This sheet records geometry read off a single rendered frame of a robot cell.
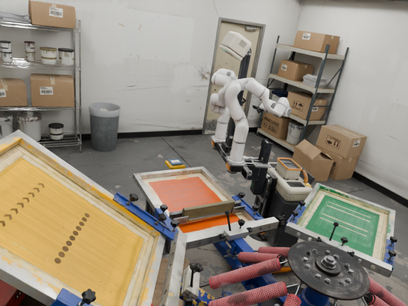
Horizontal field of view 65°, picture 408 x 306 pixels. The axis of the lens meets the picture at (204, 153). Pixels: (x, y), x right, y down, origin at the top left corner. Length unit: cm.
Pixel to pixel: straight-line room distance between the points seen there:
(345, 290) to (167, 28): 480
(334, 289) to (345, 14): 536
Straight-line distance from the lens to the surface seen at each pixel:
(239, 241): 176
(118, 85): 538
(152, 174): 239
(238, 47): 233
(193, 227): 194
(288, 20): 682
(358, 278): 137
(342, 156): 547
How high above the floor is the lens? 210
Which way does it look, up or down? 23 degrees down
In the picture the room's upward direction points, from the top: 9 degrees clockwise
